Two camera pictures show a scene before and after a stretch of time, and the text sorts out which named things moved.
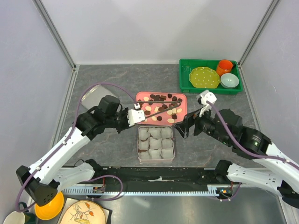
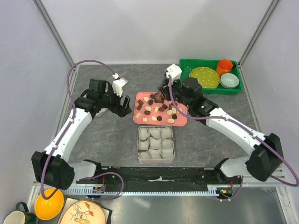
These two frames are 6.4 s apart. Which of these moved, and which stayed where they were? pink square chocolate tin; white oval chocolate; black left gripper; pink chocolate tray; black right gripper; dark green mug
Moved: black right gripper; black left gripper
Stayed: pink chocolate tray; white oval chocolate; pink square chocolate tin; dark green mug
